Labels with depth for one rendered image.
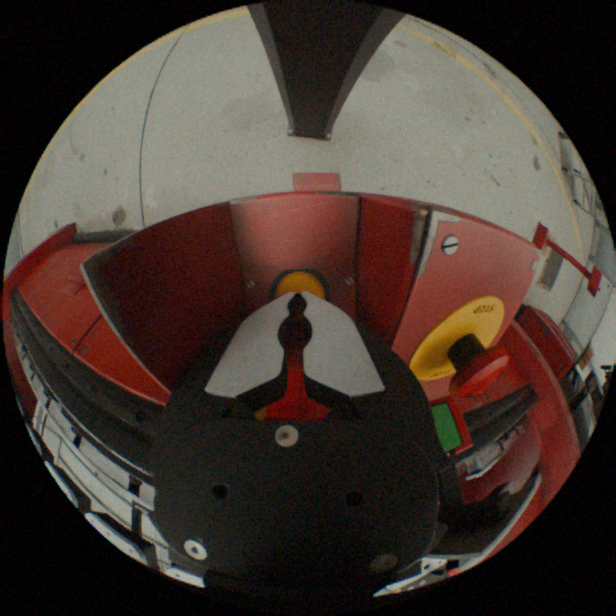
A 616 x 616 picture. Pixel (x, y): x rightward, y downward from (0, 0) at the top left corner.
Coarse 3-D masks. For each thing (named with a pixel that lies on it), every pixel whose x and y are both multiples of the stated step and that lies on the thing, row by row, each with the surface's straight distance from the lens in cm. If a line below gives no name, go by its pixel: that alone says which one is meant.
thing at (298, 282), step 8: (296, 272) 14; (304, 272) 14; (288, 280) 14; (296, 280) 14; (304, 280) 13; (312, 280) 13; (280, 288) 14; (288, 288) 14; (296, 288) 13; (304, 288) 13; (312, 288) 13; (320, 288) 14; (280, 296) 14; (320, 296) 13; (296, 320) 14
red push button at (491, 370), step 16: (464, 336) 12; (448, 352) 12; (464, 352) 11; (480, 352) 11; (496, 352) 11; (464, 368) 10; (480, 368) 10; (496, 368) 11; (464, 384) 10; (480, 384) 11
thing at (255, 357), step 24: (264, 312) 10; (288, 312) 9; (240, 336) 8; (264, 336) 8; (288, 336) 10; (240, 360) 7; (264, 360) 7; (216, 384) 7; (240, 384) 7; (264, 384) 6; (264, 408) 10
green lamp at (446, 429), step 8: (432, 408) 19; (440, 408) 20; (440, 416) 19; (448, 416) 20; (440, 424) 19; (448, 424) 20; (440, 432) 19; (448, 432) 19; (456, 432) 20; (440, 440) 19; (448, 440) 19; (456, 440) 20; (448, 448) 19
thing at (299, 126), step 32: (288, 0) 28; (320, 0) 27; (288, 32) 32; (320, 32) 32; (352, 32) 31; (384, 32) 32; (288, 64) 40; (320, 64) 39; (352, 64) 38; (288, 96) 52; (320, 96) 50; (288, 128) 86; (320, 128) 74
